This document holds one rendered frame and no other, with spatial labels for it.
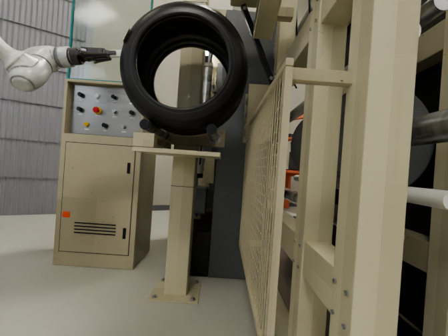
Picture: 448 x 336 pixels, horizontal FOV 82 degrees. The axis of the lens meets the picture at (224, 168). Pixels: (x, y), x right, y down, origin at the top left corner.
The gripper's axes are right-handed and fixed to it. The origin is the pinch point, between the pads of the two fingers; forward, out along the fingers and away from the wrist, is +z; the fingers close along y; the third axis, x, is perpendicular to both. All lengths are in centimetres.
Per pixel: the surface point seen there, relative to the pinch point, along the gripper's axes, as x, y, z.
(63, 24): -138, 207, -143
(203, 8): -11.1, -11.4, 41.2
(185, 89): 10.2, 26.3, 26.5
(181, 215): 80, 26, 20
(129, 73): 13.6, -11.5, 8.9
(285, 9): -19, 7, 80
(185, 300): 125, 21, 19
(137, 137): 40.0, -10.6, 9.8
